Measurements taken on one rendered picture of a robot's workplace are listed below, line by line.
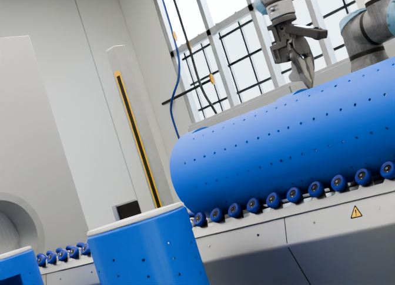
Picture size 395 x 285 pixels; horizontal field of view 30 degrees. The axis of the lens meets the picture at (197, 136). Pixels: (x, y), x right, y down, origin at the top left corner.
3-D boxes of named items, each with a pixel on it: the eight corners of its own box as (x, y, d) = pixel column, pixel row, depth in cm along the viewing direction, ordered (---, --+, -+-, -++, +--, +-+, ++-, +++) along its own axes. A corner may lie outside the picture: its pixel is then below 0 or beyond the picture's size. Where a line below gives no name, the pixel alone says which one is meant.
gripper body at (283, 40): (290, 63, 212) (277, 24, 212) (314, 54, 206) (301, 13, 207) (275, 66, 206) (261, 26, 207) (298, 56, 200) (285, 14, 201)
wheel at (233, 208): (231, 207, 220) (227, 204, 219) (243, 202, 217) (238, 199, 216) (231, 220, 217) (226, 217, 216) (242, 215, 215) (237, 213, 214)
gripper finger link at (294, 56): (304, 73, 205) (294, 43, 205) (309, 71, 204) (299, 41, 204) (294, 74, 201) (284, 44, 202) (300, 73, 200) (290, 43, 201)
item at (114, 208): (144, 240, 269) (131, 200, 270) (151, 238, 266) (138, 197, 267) (123, 248, 262) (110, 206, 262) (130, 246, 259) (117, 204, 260)
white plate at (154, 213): (157, 211, 185) (158, 215, 185) (197, 195, 210) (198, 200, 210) (67, 238, 195) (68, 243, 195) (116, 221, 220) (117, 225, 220)
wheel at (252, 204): (250, 202, 215) (245, 200, 214) (261, 197, 212) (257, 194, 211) (250, 215, 212) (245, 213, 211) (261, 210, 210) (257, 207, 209)
